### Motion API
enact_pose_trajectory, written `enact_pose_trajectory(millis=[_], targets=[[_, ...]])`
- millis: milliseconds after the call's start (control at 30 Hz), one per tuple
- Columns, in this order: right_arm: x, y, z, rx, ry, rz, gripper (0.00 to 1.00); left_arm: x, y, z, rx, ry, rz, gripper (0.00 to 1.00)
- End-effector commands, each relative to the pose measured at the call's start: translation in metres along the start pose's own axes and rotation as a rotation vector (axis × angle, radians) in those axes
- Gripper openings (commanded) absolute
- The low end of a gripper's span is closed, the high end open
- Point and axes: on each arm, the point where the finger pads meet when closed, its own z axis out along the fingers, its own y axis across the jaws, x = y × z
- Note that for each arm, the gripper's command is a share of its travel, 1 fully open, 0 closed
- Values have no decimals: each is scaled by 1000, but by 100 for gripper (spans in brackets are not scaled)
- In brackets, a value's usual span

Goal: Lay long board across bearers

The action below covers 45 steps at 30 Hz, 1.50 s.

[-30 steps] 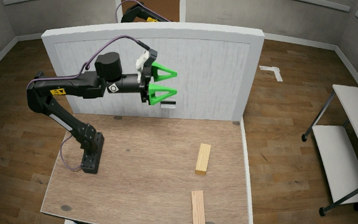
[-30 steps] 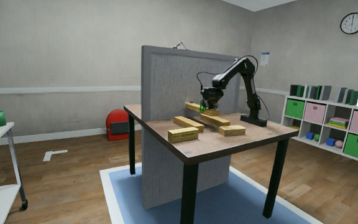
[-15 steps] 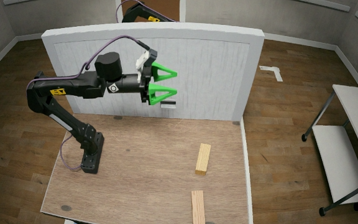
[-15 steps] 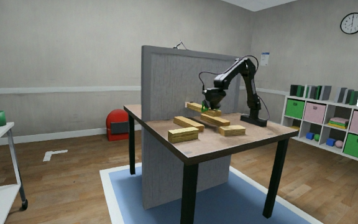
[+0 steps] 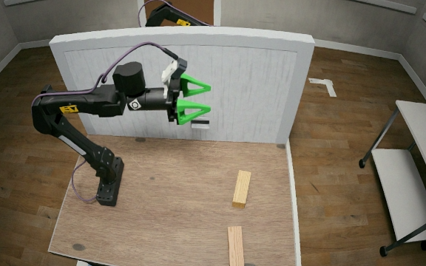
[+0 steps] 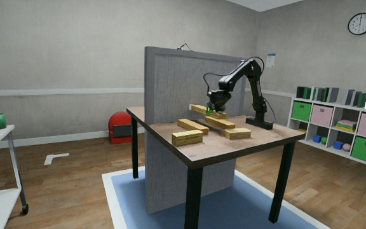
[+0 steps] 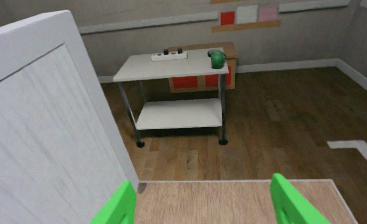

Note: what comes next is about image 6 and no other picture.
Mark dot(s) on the light wood offcut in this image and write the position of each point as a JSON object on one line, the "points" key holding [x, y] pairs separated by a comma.
{"points": [[237, 133]]}

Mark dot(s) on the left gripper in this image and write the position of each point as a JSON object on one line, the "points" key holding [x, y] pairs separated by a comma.
{"points": [[217, 107]]}

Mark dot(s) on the long wooden board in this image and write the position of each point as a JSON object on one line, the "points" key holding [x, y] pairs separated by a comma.
{"points": [[201, 109]]}

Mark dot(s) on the grey panel wall with slot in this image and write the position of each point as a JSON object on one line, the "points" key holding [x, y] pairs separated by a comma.
{"points": [[172, 78]]}

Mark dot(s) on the yellow wooden block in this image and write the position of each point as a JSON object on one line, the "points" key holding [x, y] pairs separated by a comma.
{"points": [[188, 137]]}

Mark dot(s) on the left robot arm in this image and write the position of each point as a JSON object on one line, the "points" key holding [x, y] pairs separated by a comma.
{"points": [[227, 83]]}

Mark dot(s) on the light wooden plank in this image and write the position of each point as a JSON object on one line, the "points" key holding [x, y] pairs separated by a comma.
{"points": [[220, 123], [190, 125]]}

